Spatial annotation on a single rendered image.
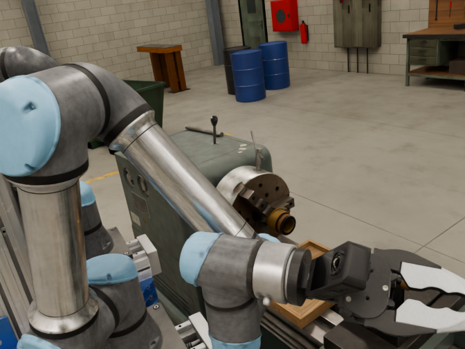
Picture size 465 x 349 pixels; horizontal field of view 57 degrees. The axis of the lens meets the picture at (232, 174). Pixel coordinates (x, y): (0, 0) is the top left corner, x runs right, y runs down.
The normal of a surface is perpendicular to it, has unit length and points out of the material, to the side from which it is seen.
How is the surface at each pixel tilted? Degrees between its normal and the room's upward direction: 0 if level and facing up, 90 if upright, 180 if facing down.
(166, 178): 78
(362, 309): 40
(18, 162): 84
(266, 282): 73
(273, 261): 35
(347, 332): 0
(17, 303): 90
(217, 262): 52
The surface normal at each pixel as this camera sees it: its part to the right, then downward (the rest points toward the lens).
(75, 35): 0.58, 0.25
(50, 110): 0.84, -0.22
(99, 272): -0.08, -0.96
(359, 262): 0.18, -0.36
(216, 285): -0.35, 0.43
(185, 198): -0.09, 0.20
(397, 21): -0.80, 0.33
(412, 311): -0.34, -0.43
